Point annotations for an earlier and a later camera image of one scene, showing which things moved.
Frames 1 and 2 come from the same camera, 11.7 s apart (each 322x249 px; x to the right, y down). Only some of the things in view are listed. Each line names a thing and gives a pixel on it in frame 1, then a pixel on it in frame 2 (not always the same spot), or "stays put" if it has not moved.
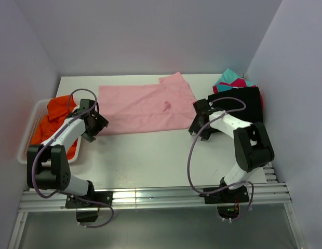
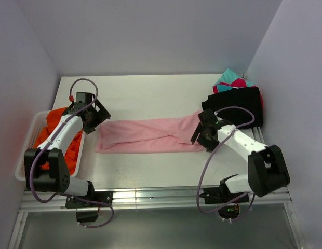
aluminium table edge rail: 39,200 stays put
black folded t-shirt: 253,112 stays put
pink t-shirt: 130,109 to 174,135
